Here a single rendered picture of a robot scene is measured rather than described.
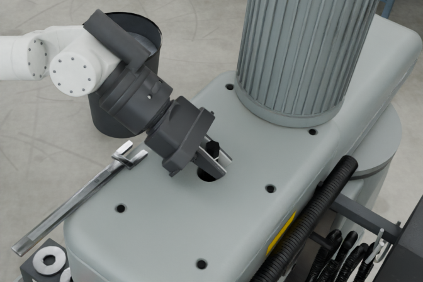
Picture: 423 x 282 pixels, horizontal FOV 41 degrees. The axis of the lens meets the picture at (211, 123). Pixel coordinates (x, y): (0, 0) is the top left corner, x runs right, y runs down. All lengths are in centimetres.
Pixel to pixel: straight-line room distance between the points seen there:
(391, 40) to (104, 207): 89
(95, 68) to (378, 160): 85
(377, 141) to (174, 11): 319
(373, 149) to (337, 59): 60
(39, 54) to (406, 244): 71
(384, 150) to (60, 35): 88
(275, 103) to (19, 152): 266
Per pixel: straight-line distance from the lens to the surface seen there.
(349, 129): 121
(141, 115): 78
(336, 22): 83
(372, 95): 130
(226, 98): 99
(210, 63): 400
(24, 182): 331
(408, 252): 109
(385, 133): 150
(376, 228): 121
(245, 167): 89
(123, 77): 78
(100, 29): 78
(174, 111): 81
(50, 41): 86
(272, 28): 85
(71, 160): 337
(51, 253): 169
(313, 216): 96
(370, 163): 141
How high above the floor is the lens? 257
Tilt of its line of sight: 46 degrees down
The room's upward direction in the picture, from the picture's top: 7 degrees clockwise
